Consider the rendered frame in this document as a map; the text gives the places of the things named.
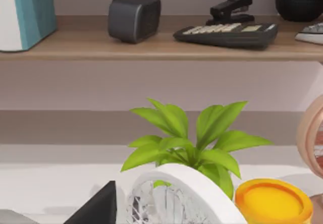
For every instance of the black stapler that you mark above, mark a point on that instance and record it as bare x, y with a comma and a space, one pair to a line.
232, 9

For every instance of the green potted plant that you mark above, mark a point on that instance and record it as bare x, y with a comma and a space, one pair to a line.
186, 138

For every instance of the dark grey cube speaker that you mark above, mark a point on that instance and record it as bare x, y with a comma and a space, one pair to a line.
133, 18

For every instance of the teal and white box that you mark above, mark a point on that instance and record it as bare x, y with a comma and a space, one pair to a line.
30, 14

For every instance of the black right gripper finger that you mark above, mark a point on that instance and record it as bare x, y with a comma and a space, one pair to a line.
101, 206

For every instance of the black calculator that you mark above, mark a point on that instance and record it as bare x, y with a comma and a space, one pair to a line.
227, 34

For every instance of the black sphere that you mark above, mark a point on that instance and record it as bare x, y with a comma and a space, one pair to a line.
299, 0

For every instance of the wooden shelf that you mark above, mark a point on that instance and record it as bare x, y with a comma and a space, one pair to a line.
101, 45

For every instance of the orange cup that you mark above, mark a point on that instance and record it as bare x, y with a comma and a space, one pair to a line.
272, 203

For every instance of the white fan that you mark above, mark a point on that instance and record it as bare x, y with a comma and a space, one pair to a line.
181, 198

